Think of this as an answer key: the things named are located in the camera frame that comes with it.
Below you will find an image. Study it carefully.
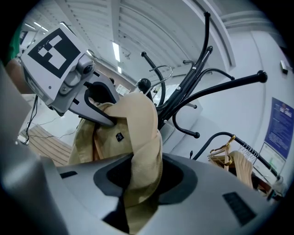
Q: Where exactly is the black curved garment rail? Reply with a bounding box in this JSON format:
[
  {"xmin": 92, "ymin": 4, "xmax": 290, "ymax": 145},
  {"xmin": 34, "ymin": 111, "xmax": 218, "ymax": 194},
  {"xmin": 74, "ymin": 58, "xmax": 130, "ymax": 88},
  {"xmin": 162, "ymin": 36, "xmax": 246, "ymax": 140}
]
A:
[{"xmin": 192, "ymin": 131, "xmax": 282, "ymax": 180}]

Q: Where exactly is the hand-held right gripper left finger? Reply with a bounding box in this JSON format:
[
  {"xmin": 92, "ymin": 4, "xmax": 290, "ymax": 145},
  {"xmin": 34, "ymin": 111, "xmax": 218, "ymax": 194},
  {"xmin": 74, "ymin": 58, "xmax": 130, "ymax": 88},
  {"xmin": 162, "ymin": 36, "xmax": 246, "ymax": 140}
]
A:
[{"xmin": 41, "ymin": 153, "xmax": 134, "ymax": 235}]

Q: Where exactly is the person's left forearm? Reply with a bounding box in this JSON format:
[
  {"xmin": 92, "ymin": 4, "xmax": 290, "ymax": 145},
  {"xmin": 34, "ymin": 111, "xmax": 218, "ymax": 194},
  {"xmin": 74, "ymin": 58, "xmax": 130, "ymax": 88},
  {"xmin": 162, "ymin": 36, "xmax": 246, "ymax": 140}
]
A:
[{"xmin": 5, "ymin": 58, "xmax": 33, "ymax": 95}]

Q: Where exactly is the white wall notice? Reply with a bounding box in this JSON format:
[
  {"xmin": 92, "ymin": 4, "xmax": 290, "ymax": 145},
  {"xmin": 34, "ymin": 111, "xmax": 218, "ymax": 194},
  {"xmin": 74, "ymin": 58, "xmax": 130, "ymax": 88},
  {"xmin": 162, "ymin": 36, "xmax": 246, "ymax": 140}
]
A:
[{"xmin": 259, "ymin": 142, "xmax": 287, "ymax": 171}]

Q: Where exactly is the beige garment on rail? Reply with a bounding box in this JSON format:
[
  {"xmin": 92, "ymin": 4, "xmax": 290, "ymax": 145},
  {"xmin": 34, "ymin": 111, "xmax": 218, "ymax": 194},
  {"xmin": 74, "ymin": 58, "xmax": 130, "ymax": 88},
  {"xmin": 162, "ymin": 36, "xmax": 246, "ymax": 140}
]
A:
[{"xmin": 229, "ymin": 150, "xmax": 254, "ymax": 189}]

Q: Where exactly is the blue wall poster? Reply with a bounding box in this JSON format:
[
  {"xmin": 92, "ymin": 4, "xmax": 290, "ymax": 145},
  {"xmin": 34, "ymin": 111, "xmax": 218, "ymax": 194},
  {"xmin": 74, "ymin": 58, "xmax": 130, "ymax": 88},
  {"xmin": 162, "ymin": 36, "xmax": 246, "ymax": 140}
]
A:
[{"xmin": 264, "ymin": 97, "xmax": 294, "ymax": 159}]

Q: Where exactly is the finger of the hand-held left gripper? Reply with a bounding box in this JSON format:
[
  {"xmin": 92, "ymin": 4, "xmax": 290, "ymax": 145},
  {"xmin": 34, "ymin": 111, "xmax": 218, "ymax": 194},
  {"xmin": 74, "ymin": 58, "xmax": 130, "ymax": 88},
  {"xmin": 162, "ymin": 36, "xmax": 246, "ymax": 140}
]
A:
[
  {"xmin": 68, "ymin": 88, "xmax": 117, "ymax": 127},
  {"xmin": 84, "ymin": 73, "xmax": 120, "ymax": 105}
]

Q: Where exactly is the grey wall box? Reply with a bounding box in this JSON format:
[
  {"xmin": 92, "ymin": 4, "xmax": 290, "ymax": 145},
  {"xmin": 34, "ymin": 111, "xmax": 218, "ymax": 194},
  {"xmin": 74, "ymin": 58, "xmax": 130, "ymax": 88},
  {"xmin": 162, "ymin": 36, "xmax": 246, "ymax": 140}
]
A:
[{"xmin": 279, "ymin": 60, "xmax": 289, "ymax": 74}]

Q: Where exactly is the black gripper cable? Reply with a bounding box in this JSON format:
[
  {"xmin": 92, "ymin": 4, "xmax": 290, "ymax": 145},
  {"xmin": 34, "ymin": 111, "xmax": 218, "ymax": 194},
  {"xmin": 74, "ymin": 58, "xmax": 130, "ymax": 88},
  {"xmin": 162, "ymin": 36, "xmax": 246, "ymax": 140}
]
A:
[{"xmin": 23, "ymin": 95, "xmax": 39, "ymax": 145}]

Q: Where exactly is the silver wire hanger hook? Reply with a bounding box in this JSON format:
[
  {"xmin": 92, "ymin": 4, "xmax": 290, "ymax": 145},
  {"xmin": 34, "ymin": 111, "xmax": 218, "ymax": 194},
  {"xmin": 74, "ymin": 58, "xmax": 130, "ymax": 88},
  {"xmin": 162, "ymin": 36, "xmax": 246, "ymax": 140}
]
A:
[{"xmin": 143, "ymin": 65, "xmax": 173, "ymax": 95}]

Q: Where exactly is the person's green sleeve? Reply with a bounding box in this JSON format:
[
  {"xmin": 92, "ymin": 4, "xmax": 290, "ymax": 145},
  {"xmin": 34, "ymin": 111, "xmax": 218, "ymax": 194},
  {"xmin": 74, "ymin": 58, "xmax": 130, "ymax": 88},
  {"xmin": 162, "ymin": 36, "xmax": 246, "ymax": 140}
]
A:
[{"xmin": 8, "ymin": 27, "xmax": 24, "ymax": 64}]

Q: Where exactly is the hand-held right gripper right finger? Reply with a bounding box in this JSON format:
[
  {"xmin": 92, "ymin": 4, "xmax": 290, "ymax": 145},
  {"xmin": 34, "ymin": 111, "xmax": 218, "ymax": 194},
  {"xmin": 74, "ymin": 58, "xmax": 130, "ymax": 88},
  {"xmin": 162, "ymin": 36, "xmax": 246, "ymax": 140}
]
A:
[{"xmin": 137, "ymin": 153, "xmax": 283, "ymax": 235}]

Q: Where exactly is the black metal coat rack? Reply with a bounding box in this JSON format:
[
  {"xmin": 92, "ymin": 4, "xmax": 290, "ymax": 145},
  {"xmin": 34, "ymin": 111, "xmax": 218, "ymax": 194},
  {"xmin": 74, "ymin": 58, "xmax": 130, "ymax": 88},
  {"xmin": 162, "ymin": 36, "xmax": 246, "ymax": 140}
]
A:
[{"xmin": 137, "ymin": 11, "xmax": 268, "ymax": 140}]

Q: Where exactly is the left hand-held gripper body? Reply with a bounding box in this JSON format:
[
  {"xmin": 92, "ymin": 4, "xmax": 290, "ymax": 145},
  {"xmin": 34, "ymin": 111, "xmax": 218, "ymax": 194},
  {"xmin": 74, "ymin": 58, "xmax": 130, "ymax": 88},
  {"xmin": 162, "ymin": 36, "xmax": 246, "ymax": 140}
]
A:
[{"xmin": 20, "ymin": 27, "xmax": 96, "ymax": 117}]

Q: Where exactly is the beige clothing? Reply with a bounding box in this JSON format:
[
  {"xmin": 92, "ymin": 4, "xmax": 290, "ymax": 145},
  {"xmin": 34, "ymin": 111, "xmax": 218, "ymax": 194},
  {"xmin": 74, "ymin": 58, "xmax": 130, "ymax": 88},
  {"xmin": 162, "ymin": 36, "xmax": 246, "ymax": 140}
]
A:
[{"xmin": 68, "ymin": 91, "xmax": 164, "ymax": 235}]

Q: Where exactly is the wooden slatted platform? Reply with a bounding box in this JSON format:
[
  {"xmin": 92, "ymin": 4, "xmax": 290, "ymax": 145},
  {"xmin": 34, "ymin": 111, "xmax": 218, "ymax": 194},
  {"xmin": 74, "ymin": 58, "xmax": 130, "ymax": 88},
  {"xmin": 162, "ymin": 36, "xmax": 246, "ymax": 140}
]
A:
[{"xmin": 19, "ymin": 123, "xmax": 73, "ymax": 167}]

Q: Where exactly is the long ceiling light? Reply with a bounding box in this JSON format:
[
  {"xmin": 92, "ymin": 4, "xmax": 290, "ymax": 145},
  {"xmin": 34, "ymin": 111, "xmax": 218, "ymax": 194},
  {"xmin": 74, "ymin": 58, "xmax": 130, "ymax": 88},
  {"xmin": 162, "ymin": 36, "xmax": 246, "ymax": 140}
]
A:
[{"xmin": 112, "ymin": 42, "xmax": 121, "ymax": 62}]

